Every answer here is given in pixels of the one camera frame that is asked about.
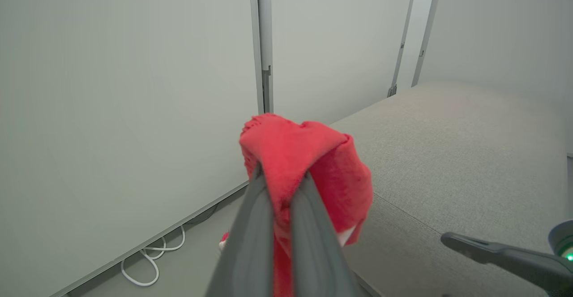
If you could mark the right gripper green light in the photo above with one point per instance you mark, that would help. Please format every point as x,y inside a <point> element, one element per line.
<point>563,238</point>

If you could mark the red clothing with white trim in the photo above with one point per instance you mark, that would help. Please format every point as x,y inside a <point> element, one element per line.
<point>291,153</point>

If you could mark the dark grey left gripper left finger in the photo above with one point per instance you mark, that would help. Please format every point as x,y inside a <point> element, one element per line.
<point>253,243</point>

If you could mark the grey fabric sofa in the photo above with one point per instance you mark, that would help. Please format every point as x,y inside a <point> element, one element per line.
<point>447,153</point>

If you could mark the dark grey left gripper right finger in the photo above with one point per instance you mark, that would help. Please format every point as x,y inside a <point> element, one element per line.
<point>313,252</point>

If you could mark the wide grey wall frame post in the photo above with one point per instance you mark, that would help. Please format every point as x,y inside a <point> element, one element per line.
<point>265,41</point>

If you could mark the slim grey wall frame post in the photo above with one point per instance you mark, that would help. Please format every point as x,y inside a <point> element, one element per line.
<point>403,37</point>
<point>429,28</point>

